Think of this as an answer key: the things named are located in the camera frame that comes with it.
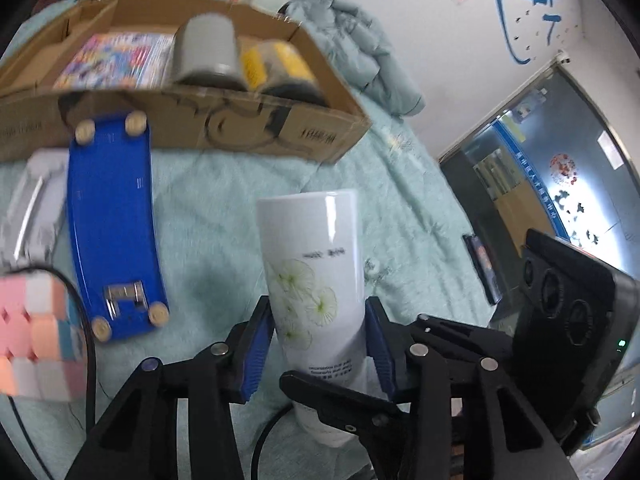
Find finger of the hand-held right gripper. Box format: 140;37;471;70
417;314;521;361
279;371;416;461

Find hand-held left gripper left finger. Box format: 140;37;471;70
65;296;276;480

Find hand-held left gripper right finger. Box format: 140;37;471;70
364;297;581;480

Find white bottle with leaf print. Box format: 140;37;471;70
256;188;373;448

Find blue toy skateboard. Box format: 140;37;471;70
67;112;170;345

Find pastel colour puzzle cube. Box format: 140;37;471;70
0;269;87;402

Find brown cardboard box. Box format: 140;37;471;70
0;0;373;165

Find yellow jar with black lid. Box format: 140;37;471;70
240;40;331;108

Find silver metal tin canister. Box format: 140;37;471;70
172;12;247;92

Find colourful booklet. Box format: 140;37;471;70
52;32;176;90

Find dark phone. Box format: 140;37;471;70
462;233;503;306

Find teal quilted blanket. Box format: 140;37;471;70
0;0;501;480

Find glass door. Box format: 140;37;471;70
439;57;640;411

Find white and clear plastic object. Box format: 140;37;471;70
0;152;71;271

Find light blue down jacket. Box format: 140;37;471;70
277;0;427;118

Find black cable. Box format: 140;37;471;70
10;265;98;480
250;404;297;480

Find blue wall decal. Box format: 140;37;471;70
480;0;556;66

